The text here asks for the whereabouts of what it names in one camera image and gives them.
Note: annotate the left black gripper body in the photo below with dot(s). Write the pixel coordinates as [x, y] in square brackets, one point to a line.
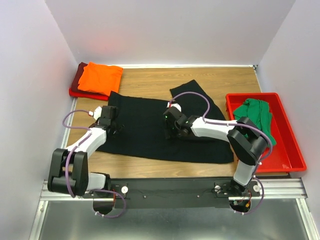
[117, 126]

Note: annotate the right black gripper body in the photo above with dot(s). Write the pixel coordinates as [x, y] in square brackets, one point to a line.
[173, 130]

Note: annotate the black t shirt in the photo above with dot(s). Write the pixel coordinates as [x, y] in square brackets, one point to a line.
[143, 135]

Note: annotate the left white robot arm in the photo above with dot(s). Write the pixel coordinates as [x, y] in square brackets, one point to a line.
[69, 169]

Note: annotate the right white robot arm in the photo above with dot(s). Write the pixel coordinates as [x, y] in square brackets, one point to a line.
[249, 144]

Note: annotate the red folded t shirt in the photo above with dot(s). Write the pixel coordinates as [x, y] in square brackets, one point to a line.
[87, 95]

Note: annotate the orange folded t shirt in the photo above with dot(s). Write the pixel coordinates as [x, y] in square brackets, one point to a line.
[100, 79]

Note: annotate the maroon folded t shirt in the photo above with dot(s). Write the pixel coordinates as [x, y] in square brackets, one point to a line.
[78, 74]

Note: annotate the green t shirt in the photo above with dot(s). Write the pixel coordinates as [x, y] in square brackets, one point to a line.
[258, 111]

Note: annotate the red plastic bin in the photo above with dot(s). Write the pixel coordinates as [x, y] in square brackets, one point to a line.
[286, 156]

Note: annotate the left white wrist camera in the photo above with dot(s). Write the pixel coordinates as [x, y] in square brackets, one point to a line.
[96, 114]

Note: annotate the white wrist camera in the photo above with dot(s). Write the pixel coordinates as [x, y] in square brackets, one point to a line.
[176, 106]
[96, 114]

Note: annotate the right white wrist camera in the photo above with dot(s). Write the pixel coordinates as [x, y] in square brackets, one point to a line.
[176, 106]

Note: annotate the aluminium frame rail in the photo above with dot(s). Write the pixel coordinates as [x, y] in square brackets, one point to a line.
[286, 188]

